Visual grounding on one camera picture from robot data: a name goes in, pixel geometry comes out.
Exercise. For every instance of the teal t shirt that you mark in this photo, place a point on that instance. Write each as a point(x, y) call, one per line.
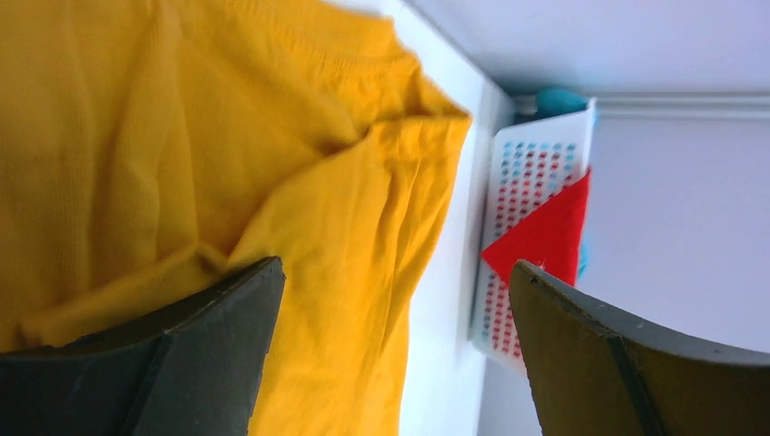
point(551, 102)

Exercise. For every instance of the red t shirt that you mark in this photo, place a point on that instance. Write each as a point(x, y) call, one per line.
point(549, 237)

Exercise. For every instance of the white plastic basket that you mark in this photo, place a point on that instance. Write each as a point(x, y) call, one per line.
point(530, 163)

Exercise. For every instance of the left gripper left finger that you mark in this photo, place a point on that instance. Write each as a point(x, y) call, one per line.
point(191, 368)

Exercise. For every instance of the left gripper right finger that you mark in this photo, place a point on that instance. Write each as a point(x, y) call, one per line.
point(595, 369)

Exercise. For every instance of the yellow t shirt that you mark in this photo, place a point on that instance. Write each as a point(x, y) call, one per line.
point(148, 148)

